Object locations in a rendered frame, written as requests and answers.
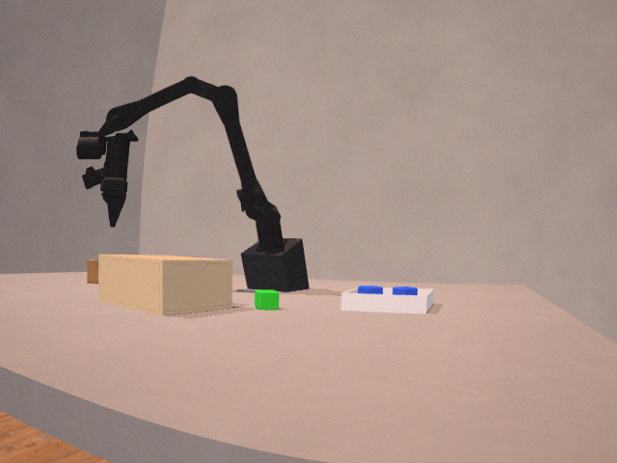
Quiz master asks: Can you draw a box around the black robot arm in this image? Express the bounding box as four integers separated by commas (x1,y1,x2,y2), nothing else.
76,76,287,252

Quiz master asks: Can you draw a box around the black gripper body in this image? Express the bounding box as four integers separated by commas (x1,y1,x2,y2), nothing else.
100,157,128,194

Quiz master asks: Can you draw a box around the green block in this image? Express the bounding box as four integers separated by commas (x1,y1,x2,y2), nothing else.
255,290,280,310

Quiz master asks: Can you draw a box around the brown cardboard box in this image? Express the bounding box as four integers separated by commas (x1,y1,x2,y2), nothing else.
87,259,98,284

